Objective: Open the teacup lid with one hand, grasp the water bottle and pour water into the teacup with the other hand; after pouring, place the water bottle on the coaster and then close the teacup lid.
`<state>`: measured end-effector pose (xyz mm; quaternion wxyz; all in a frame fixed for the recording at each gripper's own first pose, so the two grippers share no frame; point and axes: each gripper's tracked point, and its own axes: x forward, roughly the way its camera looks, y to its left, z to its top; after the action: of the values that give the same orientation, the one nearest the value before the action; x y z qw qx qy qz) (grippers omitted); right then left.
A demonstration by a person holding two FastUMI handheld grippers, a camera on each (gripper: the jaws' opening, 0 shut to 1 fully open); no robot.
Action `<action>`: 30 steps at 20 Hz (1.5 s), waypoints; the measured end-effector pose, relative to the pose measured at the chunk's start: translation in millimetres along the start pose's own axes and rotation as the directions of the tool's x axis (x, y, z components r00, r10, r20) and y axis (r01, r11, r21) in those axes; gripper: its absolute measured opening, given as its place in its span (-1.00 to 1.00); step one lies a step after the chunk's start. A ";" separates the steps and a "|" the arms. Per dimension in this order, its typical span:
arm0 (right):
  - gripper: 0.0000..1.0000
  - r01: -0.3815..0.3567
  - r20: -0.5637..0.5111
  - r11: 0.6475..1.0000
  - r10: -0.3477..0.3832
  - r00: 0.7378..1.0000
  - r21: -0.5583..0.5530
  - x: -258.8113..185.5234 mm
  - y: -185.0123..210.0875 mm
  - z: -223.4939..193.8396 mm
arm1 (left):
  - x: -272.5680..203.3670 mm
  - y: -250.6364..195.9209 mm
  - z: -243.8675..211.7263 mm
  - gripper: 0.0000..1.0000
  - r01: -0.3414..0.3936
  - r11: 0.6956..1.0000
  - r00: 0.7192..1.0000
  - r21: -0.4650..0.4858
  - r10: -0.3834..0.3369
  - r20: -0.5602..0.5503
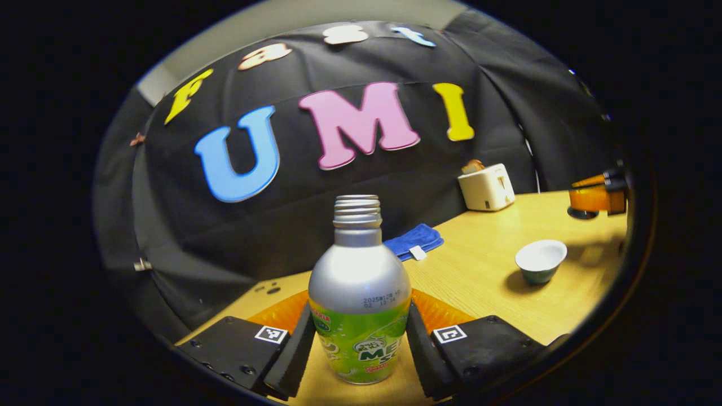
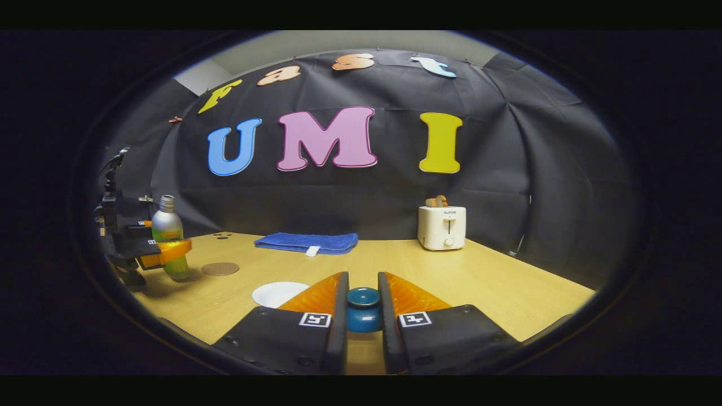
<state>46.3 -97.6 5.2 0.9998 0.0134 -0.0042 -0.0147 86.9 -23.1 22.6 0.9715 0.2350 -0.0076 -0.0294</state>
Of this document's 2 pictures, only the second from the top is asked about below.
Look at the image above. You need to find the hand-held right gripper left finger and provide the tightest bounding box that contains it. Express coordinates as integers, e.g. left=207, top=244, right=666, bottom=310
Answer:
left=213, top=272, right=349, bottom=376

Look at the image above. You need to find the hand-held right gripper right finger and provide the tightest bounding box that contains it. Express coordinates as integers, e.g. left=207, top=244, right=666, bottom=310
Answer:
left=378, top=272, right=520, bottom=374

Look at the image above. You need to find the silver green label water bottle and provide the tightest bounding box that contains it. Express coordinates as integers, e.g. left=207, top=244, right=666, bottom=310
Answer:
left=151, top=195, right=191, bottom=283

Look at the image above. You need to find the teal teacup lid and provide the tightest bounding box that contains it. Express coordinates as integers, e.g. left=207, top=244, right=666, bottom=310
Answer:
left=346, top=286, right=384, bottom=333

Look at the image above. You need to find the blue towel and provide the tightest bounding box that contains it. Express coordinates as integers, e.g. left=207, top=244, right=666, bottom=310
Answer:
left=254, top=232, right=359, bottom=257

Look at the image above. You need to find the white toaster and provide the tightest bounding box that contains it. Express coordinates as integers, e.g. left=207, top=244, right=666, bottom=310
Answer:
left=417, top=206, right=467, bottom=251

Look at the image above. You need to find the black backdrop cloth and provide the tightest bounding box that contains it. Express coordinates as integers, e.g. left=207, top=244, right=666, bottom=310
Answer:
left=99, top=50, right=641, bottom=291

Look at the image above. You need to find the white power cable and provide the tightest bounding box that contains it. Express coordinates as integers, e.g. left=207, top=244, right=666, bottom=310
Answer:
left=509, top=195, right=534, bottom=258

